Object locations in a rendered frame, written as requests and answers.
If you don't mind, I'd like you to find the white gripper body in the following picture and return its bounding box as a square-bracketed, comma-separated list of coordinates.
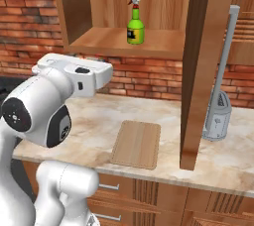
[32, 53, 114, 90]

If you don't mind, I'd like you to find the green spray bottle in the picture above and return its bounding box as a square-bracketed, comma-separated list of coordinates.
[126, 0, 146, 46]

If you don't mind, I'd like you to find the wooden cutting board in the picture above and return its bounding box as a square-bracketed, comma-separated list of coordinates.
[109, 120, 162, 170]

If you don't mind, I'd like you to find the open wooden cabinet door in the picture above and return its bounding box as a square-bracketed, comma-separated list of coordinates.
[180, 0, 240, 171]

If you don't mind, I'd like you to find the grey white countertop appliance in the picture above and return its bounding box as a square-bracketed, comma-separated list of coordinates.
[201, 89, 233, 142]

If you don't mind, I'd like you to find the wooden base cabinet door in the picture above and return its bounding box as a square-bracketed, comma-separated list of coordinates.
[182, 186, 254, 226]

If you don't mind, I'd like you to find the black hob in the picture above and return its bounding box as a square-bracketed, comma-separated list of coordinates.
[0, 75, 23, 109]

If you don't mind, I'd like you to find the wooden drawer front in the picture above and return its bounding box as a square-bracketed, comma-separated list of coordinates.
[86, 199, 136, 226]
[22, 161, 136, 204]

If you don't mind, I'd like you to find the open wooden wall cabinet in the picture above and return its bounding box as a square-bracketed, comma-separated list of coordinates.
[51, 0, 194, 61]

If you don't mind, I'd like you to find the silver drawer handle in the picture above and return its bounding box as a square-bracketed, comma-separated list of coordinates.
[93, 212, 122, 222]
[97, 183, 121, 191]

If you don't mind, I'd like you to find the closed wooden wall cabinet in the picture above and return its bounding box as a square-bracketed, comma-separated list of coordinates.
[227, 0, 254, 66]

